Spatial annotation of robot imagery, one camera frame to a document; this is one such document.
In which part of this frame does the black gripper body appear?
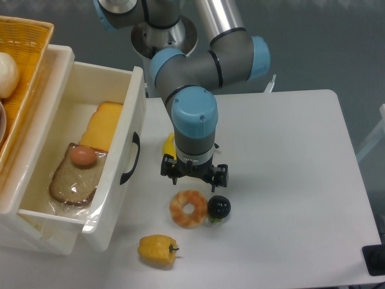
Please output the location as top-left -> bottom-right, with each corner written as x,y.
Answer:
176,157 -> 214,182

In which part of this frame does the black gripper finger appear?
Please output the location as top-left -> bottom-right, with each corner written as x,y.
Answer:
161,154 -> 178,185
211,164 -> 228,192

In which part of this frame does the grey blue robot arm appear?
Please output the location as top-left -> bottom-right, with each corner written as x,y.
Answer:
94,1 -> 271,188

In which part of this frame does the white drawer cabinet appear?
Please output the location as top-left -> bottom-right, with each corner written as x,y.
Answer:
1,45 -> 76,255

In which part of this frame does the yellow banana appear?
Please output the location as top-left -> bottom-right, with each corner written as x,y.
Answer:
162,132 -> 176,160

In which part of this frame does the black round fruit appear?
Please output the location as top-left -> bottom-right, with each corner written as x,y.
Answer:
208,195 -> 232,223

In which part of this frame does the orange glazed donut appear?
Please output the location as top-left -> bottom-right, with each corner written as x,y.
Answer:
169,190 -> 208,228

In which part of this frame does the yellow toast slice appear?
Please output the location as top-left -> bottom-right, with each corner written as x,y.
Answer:
78,102 -> 123,152

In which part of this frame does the yellow bell pepper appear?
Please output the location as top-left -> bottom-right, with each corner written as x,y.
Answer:
137,234 -> 179,266

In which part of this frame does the brown egg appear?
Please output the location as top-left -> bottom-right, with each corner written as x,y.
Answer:
70,146 -> 97,166

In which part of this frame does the brown bread slice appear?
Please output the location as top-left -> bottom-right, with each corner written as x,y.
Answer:
49,143 -> 108,206

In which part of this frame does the black device at edge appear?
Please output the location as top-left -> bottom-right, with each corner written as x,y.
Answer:
362,244 -> 385,276

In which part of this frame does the white round bun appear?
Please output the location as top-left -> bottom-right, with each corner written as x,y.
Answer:
0,52 -> 20,99

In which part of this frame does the yellow woven basket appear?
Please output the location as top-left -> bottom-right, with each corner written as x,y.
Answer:
1,16 -> 54,167

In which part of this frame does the black top drawer handle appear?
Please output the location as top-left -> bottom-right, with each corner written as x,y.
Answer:
119,131 -> 141,185

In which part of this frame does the white frame at right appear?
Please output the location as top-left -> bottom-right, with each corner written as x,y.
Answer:
356,104 -> 384,163

